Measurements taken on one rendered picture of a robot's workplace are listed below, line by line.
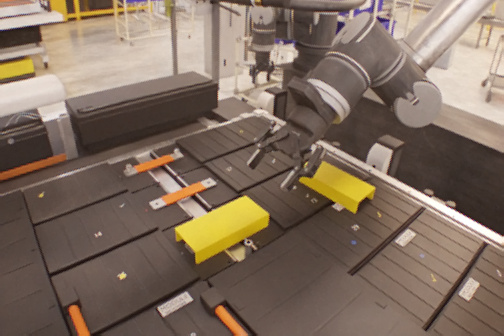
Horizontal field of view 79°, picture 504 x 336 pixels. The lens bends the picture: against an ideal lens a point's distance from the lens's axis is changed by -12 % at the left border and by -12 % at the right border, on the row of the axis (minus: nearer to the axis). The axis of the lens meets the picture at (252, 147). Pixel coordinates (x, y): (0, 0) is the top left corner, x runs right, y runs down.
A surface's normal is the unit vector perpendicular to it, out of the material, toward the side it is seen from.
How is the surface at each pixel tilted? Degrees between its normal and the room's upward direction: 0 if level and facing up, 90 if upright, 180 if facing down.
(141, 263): 0
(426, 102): 90
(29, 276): 0
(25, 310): 0
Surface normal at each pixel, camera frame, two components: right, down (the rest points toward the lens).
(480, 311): 0.04, -0.87
